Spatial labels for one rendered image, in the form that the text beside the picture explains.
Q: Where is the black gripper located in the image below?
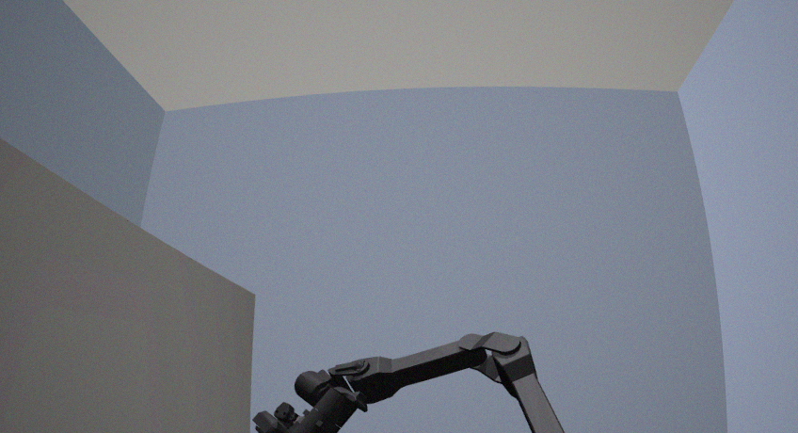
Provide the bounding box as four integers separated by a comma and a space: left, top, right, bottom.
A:
252, 408, 340, 433

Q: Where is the dark grey wall panel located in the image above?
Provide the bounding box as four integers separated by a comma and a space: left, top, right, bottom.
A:
0, 138, 256, 433

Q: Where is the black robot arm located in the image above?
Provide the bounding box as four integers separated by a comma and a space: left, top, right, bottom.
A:
295, 331, 565, 433

